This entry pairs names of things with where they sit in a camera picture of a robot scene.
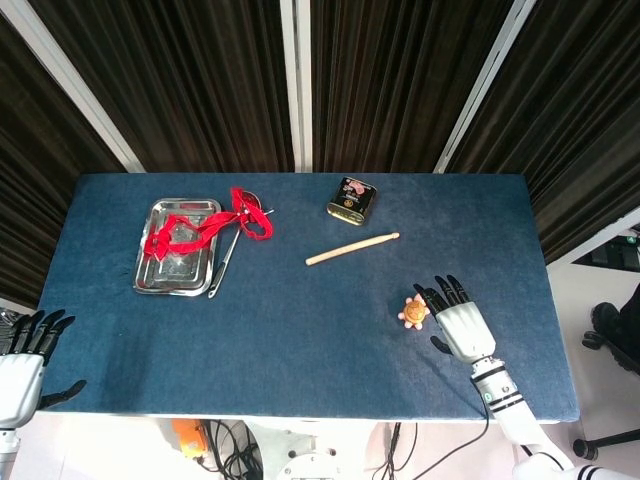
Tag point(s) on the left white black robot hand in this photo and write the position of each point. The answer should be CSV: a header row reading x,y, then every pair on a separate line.
x,y
17,380

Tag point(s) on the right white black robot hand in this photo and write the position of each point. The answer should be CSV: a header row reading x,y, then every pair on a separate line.
x,y
462,325

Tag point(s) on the small orange toy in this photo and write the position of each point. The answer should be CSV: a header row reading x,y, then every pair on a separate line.
x,y
416,312

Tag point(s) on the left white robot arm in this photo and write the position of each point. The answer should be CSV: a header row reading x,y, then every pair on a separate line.
x,y
6,450

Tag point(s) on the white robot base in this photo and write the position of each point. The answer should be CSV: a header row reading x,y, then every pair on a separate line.
x,y
310,450

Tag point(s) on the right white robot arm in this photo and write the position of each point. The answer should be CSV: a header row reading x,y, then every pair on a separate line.
x,y
505,400

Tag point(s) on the pale wooden drumstick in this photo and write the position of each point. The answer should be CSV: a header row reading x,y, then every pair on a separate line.
x,y
350,248

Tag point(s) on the black office chair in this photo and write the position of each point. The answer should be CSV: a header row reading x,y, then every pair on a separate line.
x,y
607,320

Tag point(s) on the gold black tin can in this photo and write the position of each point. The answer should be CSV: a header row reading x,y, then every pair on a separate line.
x,y
350,202

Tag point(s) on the black equipment with green label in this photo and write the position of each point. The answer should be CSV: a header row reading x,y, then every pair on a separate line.
x,y
617,250

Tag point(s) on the orange device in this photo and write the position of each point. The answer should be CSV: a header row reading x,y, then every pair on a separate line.
x,y
187,437

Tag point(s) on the stainless steel tray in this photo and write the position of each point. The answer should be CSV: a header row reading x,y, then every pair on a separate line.
x,y
170,275

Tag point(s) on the dark brown curtain panel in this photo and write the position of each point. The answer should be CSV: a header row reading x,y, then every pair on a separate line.
x,y
175,75
575,125
390,75
30,175

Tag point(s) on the red ribbon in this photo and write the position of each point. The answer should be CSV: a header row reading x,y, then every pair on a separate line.
x,y
220,220

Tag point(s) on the white frame rail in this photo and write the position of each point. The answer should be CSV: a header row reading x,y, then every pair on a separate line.
x,y
595,240

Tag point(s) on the white frame post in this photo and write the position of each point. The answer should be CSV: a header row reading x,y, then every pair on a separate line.
x,y
295,75
485,75
75,85

